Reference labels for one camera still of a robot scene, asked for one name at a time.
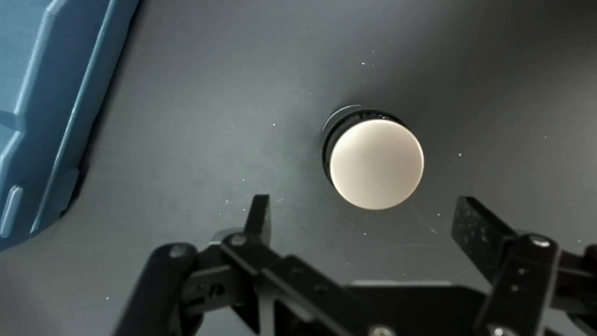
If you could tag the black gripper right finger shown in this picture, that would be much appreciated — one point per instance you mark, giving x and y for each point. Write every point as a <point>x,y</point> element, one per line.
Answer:
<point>528,276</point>

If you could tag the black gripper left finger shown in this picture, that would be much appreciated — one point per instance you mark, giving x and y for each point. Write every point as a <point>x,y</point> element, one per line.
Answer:
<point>271,294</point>

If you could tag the blue plastic box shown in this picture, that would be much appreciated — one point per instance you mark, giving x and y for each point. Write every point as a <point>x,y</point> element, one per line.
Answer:
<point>56,65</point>

